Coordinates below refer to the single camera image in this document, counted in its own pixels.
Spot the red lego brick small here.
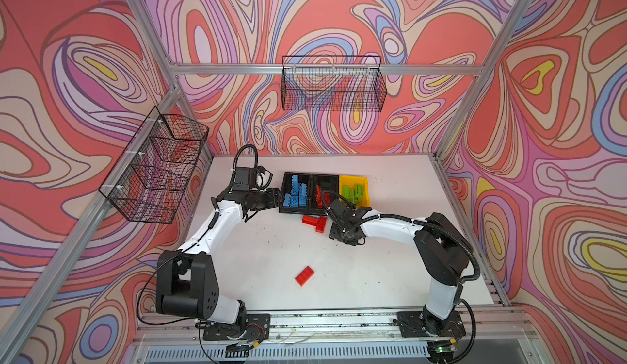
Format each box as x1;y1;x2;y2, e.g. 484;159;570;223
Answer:
315;216;328;233

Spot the green lego brick large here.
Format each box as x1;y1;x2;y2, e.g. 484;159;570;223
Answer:
341;186;357;204

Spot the red arch lego piece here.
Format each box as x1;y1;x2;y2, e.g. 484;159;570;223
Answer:
315;185;323;209

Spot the blue lego brick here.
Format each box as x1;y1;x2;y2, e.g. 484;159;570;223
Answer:
298;184;308;207
290;174;300;196
282;195;300;208

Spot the red lego brick front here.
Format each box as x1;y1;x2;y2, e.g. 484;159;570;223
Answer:
295;266;314;287

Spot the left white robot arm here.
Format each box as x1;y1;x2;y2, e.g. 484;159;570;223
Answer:
155;166;282;326

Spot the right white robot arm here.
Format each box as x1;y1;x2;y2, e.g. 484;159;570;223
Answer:
324;198;482;324

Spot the yellow plastic bin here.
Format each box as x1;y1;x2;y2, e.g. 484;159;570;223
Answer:
339;175;371;208

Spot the black plastic bin middle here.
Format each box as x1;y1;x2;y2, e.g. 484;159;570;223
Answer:
308;174;339;216

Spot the black plastic bin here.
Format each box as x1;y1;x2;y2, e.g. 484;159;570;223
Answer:
279;172;313;215
308;174;339;216

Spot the black plastic bin left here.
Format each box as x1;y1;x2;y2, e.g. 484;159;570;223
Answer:
279;172;313;215

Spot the black wire basket left wall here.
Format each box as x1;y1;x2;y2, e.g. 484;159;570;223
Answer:
99;108;208;224

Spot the black wire basket wall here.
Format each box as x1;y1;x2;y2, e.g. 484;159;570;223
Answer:
99;108;208;224
280;55;388;112

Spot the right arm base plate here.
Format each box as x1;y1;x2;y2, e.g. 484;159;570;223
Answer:
392;311;466;339

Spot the black wire basket back wall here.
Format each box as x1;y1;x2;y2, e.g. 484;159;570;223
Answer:
280;55;388;112

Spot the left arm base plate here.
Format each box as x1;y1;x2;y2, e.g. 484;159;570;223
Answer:
199;313;271;342

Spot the aluminium front rail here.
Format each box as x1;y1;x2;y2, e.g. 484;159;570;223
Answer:
124;305;548;363

